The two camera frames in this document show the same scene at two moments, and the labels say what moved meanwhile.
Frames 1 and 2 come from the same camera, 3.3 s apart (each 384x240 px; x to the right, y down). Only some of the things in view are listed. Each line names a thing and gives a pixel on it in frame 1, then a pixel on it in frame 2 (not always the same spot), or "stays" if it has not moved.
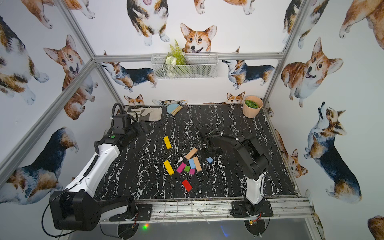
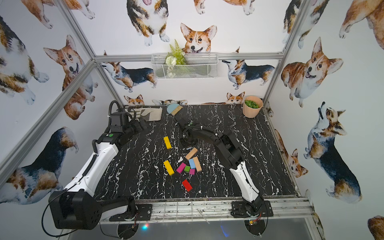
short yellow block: [167, 142] stays
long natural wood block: [191, 153] stays
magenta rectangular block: [181, 168] stays
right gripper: [217, 152] -> [185, 145]
